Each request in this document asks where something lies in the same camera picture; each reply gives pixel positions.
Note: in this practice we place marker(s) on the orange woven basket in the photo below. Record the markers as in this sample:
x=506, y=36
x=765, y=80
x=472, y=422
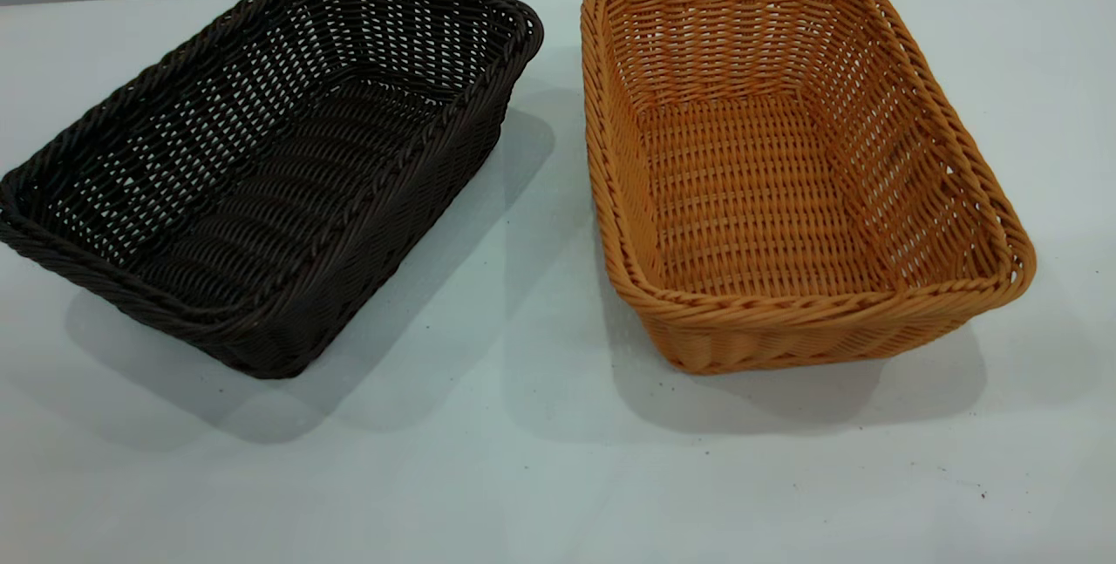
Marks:
x=750, y=198

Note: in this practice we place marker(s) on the black woven basket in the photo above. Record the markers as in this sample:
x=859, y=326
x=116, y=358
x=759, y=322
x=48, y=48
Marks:
x=261, y=207

